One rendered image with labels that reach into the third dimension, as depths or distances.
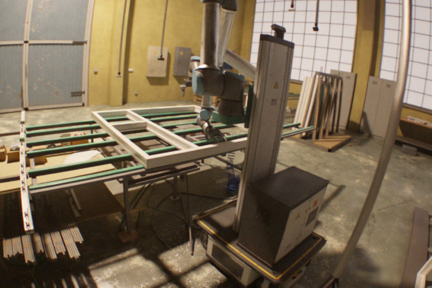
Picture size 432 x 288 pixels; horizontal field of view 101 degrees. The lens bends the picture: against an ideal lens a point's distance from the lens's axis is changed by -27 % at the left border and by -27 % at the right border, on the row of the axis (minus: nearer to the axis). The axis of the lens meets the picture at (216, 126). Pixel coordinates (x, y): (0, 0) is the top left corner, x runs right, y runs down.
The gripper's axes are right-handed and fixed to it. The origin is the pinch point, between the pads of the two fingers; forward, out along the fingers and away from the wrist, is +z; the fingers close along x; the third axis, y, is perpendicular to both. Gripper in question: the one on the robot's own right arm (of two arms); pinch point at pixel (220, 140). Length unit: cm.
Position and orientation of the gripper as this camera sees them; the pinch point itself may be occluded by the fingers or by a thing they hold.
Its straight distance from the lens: 209.3
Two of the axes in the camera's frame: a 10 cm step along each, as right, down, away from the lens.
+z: 5.9, 5.7, -5.8
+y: 3.2, -8.2, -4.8
